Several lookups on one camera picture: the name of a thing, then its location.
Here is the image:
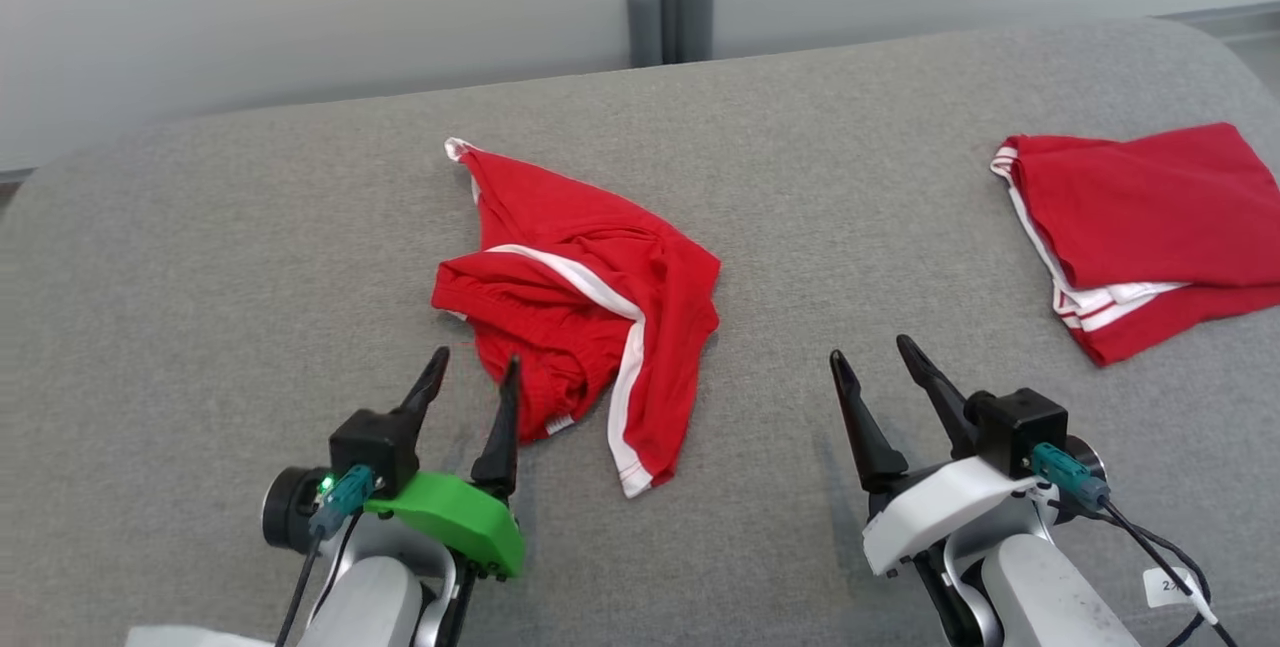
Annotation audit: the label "red shorts with white stripe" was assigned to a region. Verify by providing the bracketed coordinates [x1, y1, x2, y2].
[431, 137, 723, 500]

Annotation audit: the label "red jersey with white sleeves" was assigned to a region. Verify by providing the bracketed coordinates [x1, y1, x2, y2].
[990, 122, 1280, 369]

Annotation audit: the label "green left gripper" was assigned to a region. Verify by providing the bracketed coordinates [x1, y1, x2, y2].
[364, 346, 527, 581]

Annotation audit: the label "white cable label tag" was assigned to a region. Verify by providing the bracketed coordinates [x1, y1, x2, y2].
[1143, 567, 1217, 626]

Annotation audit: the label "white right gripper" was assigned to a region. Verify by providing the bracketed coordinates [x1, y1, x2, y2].
[829, 334, 1047, 579]

